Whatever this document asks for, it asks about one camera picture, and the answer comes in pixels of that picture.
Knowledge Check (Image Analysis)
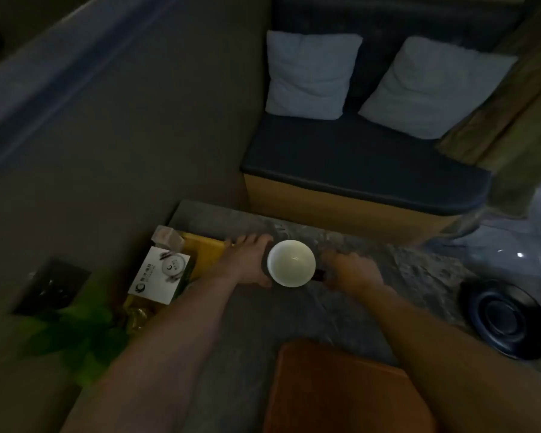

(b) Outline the person's right hand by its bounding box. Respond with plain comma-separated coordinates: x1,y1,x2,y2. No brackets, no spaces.
320,250,387,298

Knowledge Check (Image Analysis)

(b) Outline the person's left hand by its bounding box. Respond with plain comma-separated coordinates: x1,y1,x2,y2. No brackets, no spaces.
219,234,275,289

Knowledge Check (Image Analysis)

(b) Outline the white cup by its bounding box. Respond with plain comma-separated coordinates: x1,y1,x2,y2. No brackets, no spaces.
261,239,325,289

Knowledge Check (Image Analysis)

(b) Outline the orange wooden tray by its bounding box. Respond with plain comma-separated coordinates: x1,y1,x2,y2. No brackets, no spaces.
262,340,438,433

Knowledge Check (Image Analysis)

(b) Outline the black saucer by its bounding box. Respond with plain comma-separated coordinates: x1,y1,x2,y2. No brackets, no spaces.
459,278,541,361

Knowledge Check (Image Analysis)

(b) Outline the person's left forearm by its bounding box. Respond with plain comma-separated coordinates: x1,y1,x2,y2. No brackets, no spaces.
61,261,237,433

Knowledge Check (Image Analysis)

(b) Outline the person's right forearm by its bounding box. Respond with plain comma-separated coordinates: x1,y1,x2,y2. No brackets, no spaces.
365,283,541,433

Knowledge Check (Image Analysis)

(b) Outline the yellow tray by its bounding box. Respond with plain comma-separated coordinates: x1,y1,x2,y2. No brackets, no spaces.
119,230,235,332

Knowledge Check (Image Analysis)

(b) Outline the clear plastic toothpick holder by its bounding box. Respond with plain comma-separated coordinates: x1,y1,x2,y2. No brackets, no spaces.
151,225,186,253

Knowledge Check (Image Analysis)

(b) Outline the white and green box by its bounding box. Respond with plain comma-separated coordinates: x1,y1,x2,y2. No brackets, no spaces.
127,246,192,306

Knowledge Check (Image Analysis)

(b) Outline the dark cushioned bench seat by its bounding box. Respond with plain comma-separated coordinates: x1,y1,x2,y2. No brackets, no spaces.
239,0,524,247

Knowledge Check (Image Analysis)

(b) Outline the amber glass ashtray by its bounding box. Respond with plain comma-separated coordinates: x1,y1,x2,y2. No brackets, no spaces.
121,305,154,332

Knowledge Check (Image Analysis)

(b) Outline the green leafy plant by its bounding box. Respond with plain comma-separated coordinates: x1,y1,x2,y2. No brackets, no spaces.
20,283,132,388

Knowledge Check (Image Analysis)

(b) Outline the grey square pillow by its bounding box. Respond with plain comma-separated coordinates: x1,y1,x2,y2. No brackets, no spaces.
264,30,364,121
357,35,519,140

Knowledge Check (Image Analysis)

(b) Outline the black wall socket panel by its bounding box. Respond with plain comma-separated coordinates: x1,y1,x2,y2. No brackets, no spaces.
11,256,92,317

